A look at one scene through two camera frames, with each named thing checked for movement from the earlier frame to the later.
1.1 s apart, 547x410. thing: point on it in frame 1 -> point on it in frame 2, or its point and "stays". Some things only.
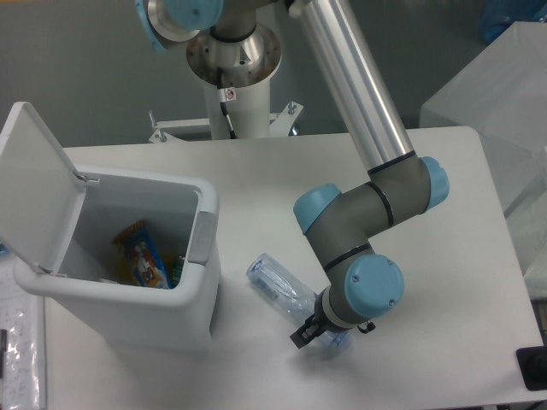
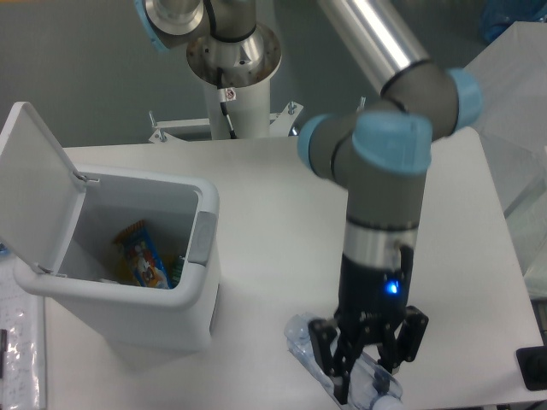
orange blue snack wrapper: x=139 y=254 stays
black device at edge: x=532 y=365 stays
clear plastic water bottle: x=295 y=295 -> x=372 y=388
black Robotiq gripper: x=326 y=324 -> x=371 y=303
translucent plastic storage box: x=502 y=96 stays
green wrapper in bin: x=177 y=271 stays
